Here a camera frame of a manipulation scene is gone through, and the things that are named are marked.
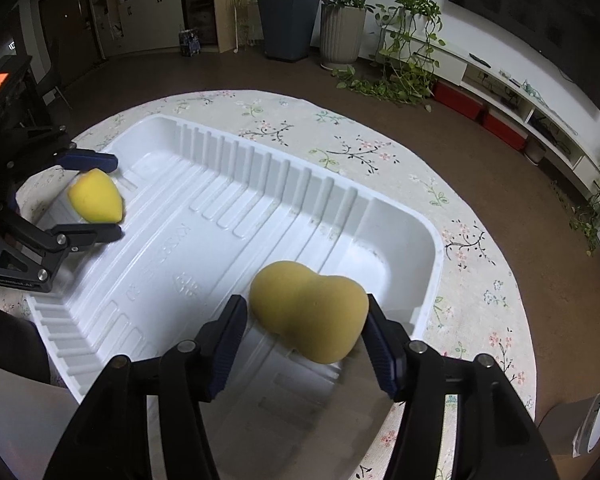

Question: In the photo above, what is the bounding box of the red storage box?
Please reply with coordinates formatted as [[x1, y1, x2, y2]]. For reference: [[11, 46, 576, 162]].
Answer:
[[434, 80, 486, 120], [480, 110, 528, 151]]

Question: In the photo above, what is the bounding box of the white plastic tray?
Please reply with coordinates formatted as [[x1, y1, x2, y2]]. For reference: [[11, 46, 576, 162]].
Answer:
[[27, 115, 443, 479]]

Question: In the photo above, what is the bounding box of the white ribbed planter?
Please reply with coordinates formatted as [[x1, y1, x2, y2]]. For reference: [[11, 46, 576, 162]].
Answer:
[[320, 4, 366, 70]]

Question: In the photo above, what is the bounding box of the floral white tablecloth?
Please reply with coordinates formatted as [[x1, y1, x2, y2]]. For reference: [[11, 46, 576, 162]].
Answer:
[[27, 90, 536, 479]]

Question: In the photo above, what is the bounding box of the trailing pothos plant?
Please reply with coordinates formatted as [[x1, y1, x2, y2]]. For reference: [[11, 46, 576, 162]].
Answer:
[[332, 0, 445, 106]]

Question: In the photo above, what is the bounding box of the small blue patterned box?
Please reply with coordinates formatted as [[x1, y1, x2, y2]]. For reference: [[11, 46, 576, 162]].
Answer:
[[178, 28, 201, 58]]

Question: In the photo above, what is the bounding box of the yellow egg-shaped sponge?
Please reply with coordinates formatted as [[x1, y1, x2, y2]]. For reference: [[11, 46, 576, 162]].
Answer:
[[67, 169, 124, 223]]

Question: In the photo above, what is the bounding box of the dark blue square planter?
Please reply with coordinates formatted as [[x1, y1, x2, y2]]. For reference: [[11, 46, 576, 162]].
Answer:
[[258, 0, 320, 62]]

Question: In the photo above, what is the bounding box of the white round robot vacuum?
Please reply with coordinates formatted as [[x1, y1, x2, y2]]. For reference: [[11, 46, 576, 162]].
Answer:
[[539, 392, 600, 458]]

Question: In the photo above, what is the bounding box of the white tv console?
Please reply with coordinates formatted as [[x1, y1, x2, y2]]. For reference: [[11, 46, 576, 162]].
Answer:
[[379, 34, 600, 201]]

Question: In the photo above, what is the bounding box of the white cabinet wall unit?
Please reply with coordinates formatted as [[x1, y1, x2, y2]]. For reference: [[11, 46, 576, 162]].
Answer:
[[92, 0, 184, 58]]

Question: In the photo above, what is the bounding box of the tan peanut-shaped sponge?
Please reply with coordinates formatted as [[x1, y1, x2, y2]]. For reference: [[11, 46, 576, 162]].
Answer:
[[248, 261, 370, 364]]

